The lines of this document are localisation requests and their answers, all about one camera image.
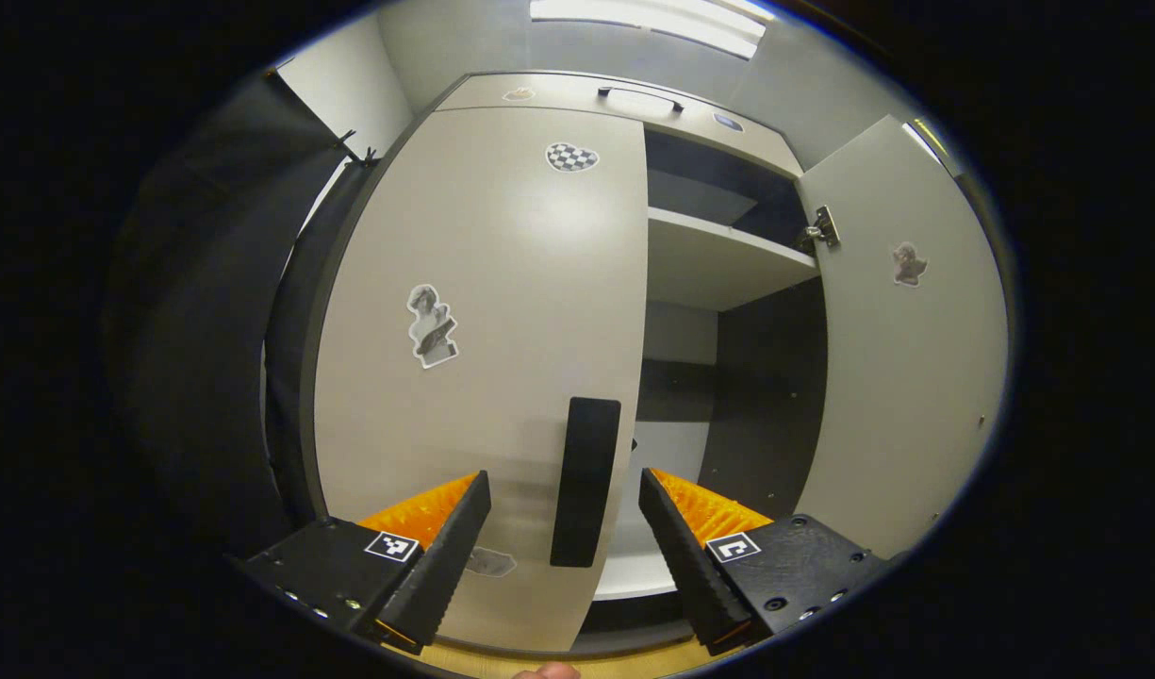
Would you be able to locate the long ceiling light panel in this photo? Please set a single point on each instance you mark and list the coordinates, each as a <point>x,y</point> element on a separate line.
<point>652,21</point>

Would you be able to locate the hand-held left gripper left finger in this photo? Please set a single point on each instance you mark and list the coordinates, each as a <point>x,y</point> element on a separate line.
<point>445,566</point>

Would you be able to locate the black backdrop cloth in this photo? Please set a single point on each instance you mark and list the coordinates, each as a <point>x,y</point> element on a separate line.
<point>209,330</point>

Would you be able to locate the beige cabinet door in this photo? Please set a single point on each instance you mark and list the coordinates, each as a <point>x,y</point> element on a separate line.
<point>907,396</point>
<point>502,283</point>

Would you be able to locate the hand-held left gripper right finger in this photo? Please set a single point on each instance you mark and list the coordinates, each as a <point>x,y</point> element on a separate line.
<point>690,566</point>

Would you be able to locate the beige double-door shoe cabinet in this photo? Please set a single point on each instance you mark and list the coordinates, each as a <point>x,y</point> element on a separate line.
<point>718,264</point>

